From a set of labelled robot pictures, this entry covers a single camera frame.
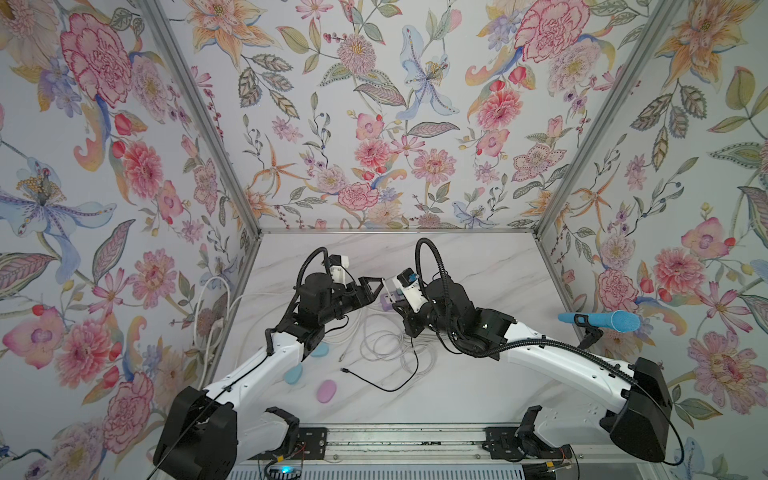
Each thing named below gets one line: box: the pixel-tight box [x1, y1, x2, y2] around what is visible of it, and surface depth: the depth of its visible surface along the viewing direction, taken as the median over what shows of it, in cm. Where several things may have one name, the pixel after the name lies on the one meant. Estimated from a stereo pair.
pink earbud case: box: [316, 379, 337, 404], surface depth 83 cm
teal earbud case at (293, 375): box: [284, 363, 303, 385], surface depth 85 cm
